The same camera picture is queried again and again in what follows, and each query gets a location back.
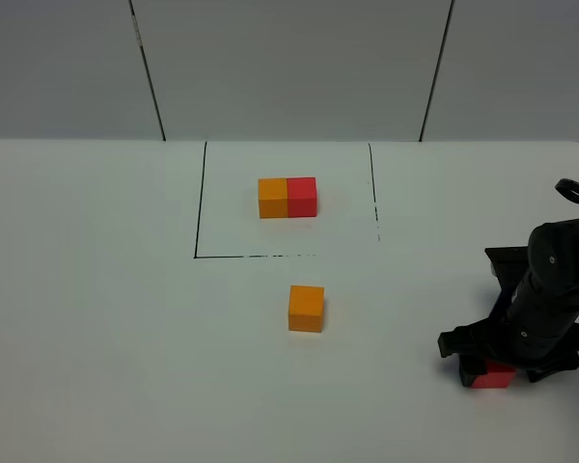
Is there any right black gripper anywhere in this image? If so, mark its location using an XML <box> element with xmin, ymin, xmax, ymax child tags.
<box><xmin>438</xmin><ymin>274</ymin><xmax>579</xmax><ymax>387</ymax></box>

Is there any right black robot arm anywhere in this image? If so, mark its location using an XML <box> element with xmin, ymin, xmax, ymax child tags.
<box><xmin>438</xmin><ymin>220</ymin><xmax>579</xmax><ymax>389</ymax></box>

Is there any red template block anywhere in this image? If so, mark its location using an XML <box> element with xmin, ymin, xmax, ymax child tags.
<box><xmin>287</xmin><ymin>177</ymin><xmax>317</xmax><ymax>218</ymax></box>

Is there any orange template block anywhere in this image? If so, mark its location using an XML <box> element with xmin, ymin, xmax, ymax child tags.
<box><xmin>258</xmin><ymin>178</ymin><xmax>289</xmax><ymax>219</ymax></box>

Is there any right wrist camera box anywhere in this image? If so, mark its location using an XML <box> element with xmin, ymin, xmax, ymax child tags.
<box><xmin>484</xmin><ymin>246</ymin><xmax>529</xmax><ymax>289</ymax></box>

